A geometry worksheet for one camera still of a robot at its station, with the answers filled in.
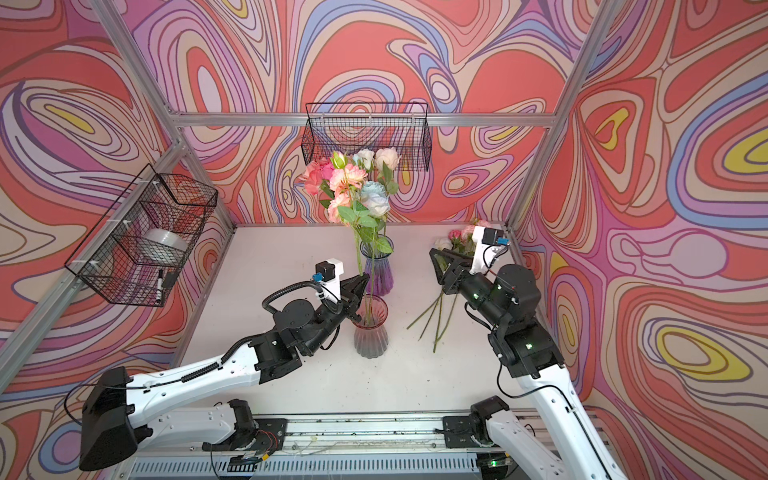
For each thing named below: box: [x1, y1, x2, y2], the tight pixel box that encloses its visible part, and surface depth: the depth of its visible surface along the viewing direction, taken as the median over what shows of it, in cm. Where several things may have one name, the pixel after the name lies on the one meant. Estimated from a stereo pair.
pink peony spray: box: [319, 150, 378, 325], surface depth 57 cm
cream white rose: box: [375, 147, 401, 197], surface depth 78 cm
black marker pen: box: [156, 268, 163, 303], surface depth 74 cm
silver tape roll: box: [142, 228, 189, 252], surface depth 75 cm
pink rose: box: [299, 157, 334, 196], surface depth 75 cm
